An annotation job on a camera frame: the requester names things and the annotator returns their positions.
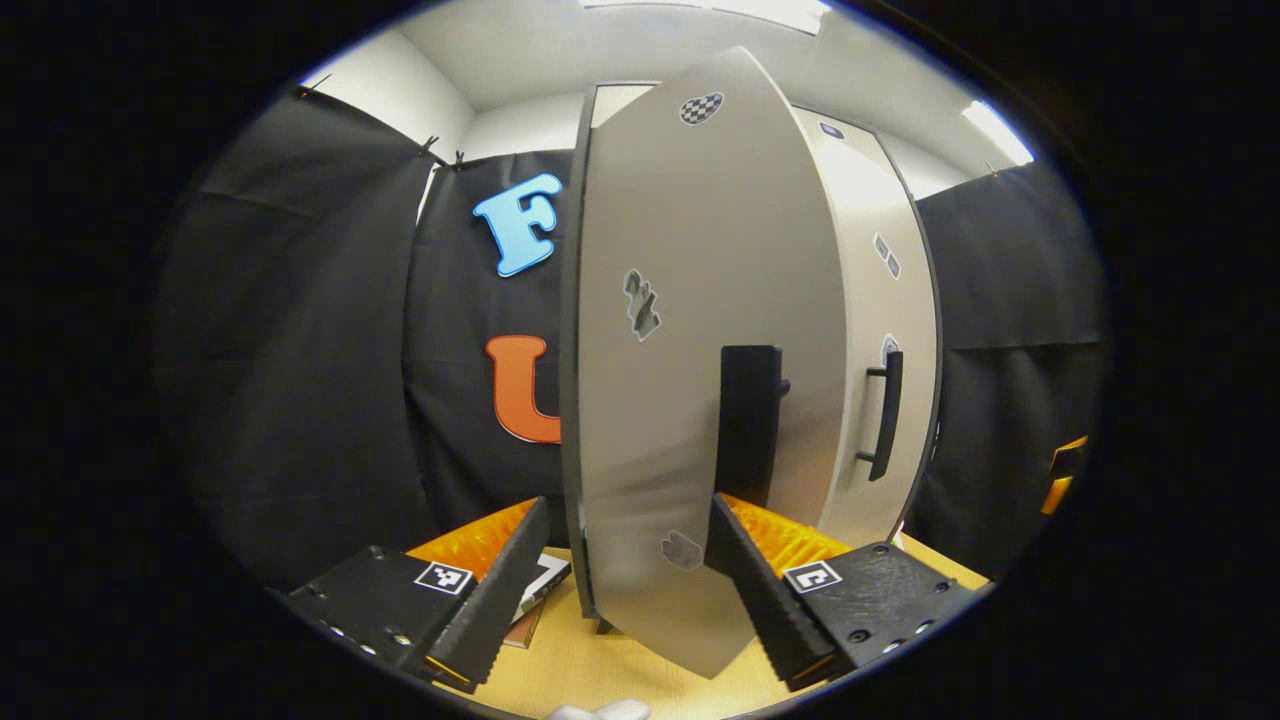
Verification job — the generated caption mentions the black right door handle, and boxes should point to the black right door handle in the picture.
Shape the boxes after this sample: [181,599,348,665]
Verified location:
[856,350,905,483]

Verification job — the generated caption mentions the black left door handle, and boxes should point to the black left door handle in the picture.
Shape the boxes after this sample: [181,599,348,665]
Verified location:
[718,344,791,509]

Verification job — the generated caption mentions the black door handle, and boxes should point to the black door handle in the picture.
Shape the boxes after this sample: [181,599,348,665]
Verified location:
[718,344,791,509]
[856,350,905,483]

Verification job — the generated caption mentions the grey shoe cabinet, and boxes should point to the grey shoe cabinet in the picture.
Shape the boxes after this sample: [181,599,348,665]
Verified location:
[558,44,946,683]

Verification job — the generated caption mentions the grey cabinet door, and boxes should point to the grey cabinet door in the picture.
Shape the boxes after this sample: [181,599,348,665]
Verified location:
[815,140,943,549]
[575,44,853,681]

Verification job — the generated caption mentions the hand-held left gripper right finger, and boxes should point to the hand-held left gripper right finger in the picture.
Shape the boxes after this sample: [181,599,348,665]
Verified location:
[704,492,979,693]

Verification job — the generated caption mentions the black backdrop cloth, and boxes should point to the black backdrop cloth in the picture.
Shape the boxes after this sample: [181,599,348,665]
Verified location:
[155,88,581,593]
[905,160,1111,581]

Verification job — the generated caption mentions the brown and white book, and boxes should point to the brown and white book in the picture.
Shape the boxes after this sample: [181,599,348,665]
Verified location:
[505,553,573,648]

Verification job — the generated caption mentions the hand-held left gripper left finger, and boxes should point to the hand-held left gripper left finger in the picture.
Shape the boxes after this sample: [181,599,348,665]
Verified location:
[268,495,554,695]

